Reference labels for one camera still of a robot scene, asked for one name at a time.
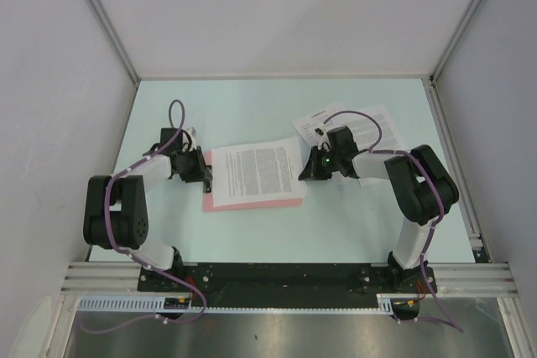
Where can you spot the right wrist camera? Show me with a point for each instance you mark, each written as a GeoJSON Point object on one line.
{"type": "Point", "coordinates": [323, 142]}

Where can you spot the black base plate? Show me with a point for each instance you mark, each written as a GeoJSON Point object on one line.
{"type": "Point", "coordinates": [303, 285]}

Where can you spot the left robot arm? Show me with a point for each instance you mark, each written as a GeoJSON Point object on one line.
{"type": "Point", "coordinates": [116, 215]}

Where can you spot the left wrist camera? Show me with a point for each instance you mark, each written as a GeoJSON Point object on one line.
{"type": "Point", "coordinates": [190, 139]}

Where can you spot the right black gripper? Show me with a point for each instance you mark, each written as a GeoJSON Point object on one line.
{"type": "Point", "coordinates": [312, 171]}

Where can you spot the printed text sheet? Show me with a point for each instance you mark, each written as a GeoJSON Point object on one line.
{"type": "Point", "coordinates": [277, 166]}
{"type": "Point", "coordinates": [365, 132]}

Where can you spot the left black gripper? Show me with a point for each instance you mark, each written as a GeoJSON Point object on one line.
{"type": "Point", "coordinates": [201, 173]}

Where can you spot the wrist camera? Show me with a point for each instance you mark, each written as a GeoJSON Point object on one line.
{"type": "Point", "coordinates": [323, 142]}
{"type": "Point", "coordinates": [190, 139]}

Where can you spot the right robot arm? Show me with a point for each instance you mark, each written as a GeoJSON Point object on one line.
{"type": "Point", "coordinates": [423, 190]}

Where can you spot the printed form sheet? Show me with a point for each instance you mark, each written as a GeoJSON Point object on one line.
{"type": "Point", "coordinates": [305, 126]}

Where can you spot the white cable duct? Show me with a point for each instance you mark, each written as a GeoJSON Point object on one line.
{"type": "Point", "coordinates": [170, 305]}

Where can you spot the pink clipboard folder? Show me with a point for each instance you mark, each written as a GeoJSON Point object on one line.
{"type": "Point", "coordinates": [227, 169]}

